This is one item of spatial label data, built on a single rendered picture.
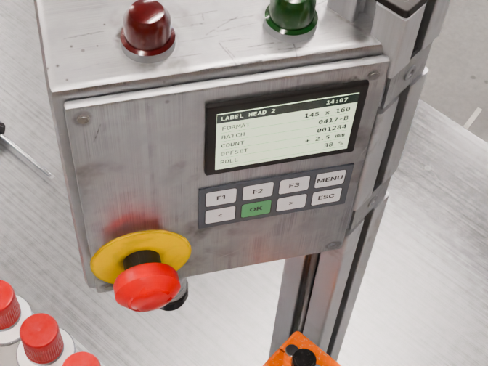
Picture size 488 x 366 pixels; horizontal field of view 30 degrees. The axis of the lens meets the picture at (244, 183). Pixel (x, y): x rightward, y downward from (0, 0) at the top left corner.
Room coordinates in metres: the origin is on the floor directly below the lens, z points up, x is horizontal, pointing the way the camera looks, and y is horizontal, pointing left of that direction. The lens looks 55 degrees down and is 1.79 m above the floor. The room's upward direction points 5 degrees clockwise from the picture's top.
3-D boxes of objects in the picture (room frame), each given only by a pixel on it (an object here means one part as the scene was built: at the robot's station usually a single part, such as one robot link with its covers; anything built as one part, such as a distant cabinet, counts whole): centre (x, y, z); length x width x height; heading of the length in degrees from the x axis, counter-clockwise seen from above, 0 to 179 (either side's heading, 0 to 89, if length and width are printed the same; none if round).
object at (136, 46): (0.30, 0.05, 1.49); 0.03 x 0.03 x 0.02
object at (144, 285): (0.25, 0.05, 1.33); 0.04 x 0.03 x 0.04; 107
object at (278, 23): (0.32, -0.02, 1.49); 0.03 x 0.03 x 0.02
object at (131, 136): (0.33, 0.02, 1.38); 0.17 x 0.10 x 0.19; 107
